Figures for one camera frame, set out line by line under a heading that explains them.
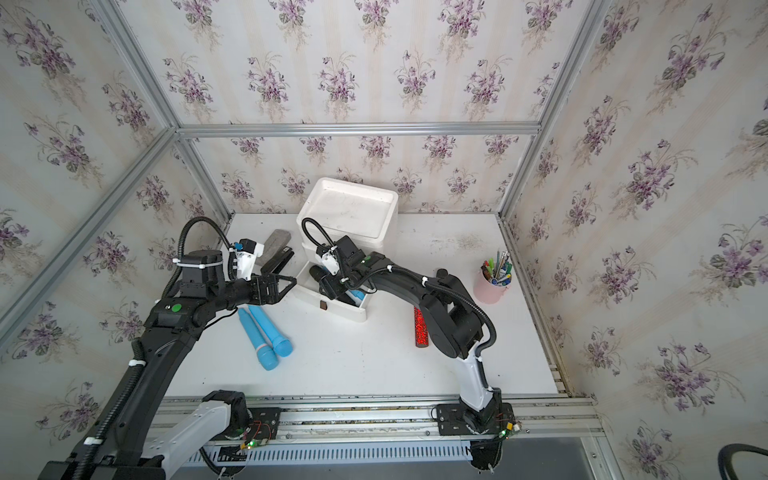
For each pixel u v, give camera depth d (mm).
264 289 637
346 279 687
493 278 897
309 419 749
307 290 885
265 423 722
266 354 813
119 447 375
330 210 902
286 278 671
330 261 804
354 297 944
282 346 825
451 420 732
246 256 645
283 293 661
